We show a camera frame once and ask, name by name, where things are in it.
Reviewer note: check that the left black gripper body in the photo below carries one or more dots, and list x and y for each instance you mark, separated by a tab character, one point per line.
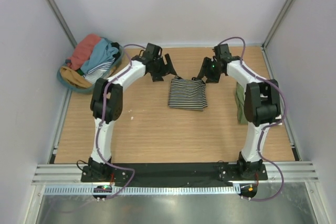
160	69

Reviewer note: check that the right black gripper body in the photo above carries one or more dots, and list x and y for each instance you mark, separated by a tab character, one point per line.
211	73

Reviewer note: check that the thin striped black tank top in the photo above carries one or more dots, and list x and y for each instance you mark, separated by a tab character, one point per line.
187	94

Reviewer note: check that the light blue garment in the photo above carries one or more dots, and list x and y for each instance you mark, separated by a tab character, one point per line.
103	56

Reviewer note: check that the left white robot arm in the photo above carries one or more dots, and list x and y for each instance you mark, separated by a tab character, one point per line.
107	98

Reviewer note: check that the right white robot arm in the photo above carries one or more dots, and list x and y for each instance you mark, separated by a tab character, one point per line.
261	97

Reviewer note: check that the olive green folded tank top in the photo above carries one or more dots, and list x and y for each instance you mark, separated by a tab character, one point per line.
240	100

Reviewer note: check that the wide striped folded tank top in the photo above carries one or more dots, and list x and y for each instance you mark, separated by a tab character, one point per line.
278	120

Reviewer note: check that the white striped garment in basket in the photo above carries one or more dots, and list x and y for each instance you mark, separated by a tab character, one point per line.
99	71

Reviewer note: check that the coral red garment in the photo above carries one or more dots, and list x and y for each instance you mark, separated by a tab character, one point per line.
82	51

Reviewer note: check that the mustard brown garment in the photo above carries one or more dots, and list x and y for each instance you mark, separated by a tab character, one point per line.
73	78

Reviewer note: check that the teal laundry basket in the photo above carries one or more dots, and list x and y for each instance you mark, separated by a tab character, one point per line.
89	90

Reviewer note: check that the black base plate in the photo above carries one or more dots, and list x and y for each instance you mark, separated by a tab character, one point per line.
168	172

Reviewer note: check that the slotted white cable duct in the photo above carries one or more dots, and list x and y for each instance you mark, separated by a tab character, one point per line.
103	190

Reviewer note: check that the aluminium frame rail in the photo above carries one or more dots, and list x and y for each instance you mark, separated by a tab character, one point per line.
70	174

